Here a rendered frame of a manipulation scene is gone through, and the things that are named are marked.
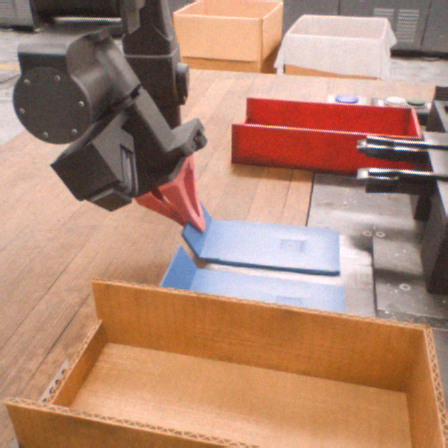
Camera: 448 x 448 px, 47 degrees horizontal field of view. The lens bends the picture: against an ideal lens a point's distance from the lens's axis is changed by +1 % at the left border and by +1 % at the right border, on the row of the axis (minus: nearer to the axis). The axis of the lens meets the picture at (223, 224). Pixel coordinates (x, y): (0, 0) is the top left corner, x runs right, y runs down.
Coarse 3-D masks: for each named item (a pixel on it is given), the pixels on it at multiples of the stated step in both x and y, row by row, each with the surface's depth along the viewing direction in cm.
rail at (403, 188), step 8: (400, 176) 51; (408, 176) 51; (416, 176) 50; (424, 176) 50; (432, 176) 50; (440, 176) 50; (400, 184) 51; (408, 184) 51; (416, 184) 51; (424, 184) 51; (400, 192) 52; (408, 192) 51; (416, 192) 51; (424, 192) 51; (432, 192) 51
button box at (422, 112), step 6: (372, 102) 86; (378, 102) 86; (384, 102) 85; (426, 102) 86; (414, 108) 83; (420, 108) 83; (426, 108) 83; (420, 114) 82; (426, 114) 82; (420, 120) 82; (426, 120) 82; (420, 126) 83
